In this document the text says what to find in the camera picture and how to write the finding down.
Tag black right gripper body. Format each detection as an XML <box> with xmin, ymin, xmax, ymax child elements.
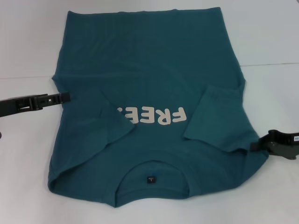
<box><xmin>259</xmin><ymin>129</ymin><xmax>299</xmax><ymax>161</ymax></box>

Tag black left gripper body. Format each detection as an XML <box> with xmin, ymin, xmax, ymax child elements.
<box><xmin>0</xmin><ymin>95</ymin><xmax>36</xmax><ymax>119</ymax></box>

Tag teal blue FREE t-shirt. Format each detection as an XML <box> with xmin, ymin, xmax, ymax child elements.
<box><xmin>48</xmin><ymin>8</ymin><xmax>270</xmax><ymax>202</ymax></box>

